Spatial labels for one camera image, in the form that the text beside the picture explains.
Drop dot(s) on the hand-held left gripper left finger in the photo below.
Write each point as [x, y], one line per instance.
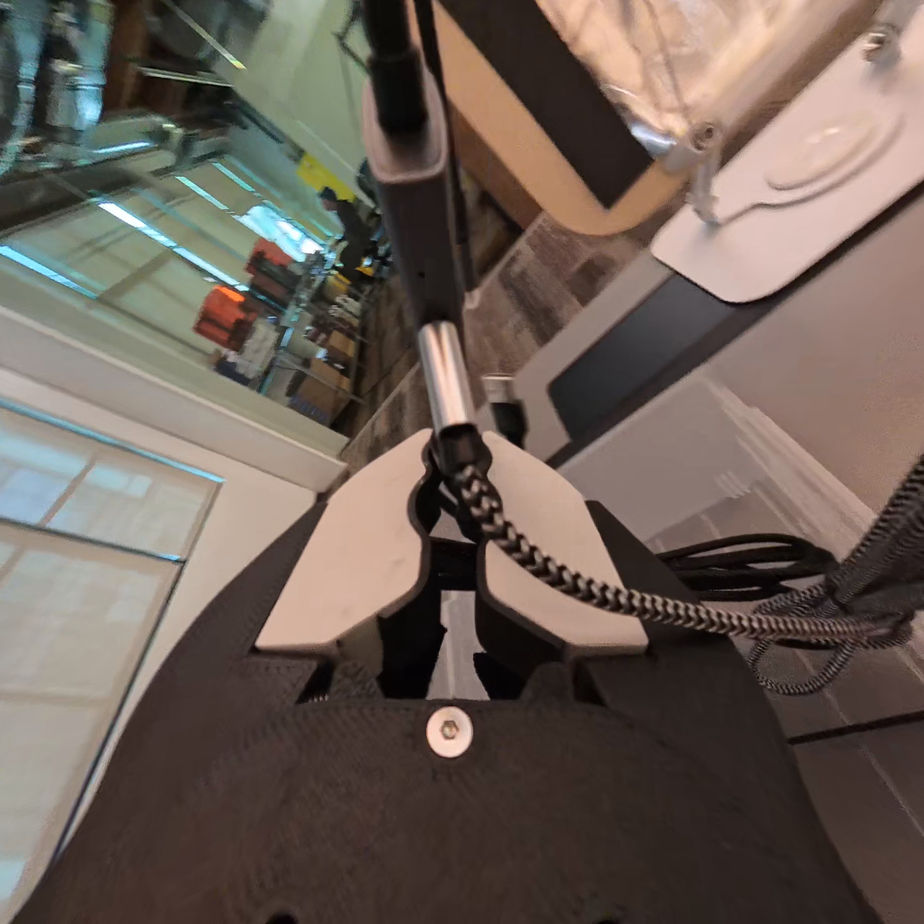
[346, 570]

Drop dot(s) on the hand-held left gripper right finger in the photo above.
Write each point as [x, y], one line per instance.
[548, 520]

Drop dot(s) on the grey usb hub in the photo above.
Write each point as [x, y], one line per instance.
[419, 216]

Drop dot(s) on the cardboard box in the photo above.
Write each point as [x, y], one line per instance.
[325, 390]

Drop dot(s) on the clear plastic container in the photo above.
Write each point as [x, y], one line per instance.
[722, 447]

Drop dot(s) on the orange printer cover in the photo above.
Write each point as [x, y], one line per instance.
[220, 314]
[271, 260]

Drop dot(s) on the yellow wall sign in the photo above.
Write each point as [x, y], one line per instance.
[317, 177]

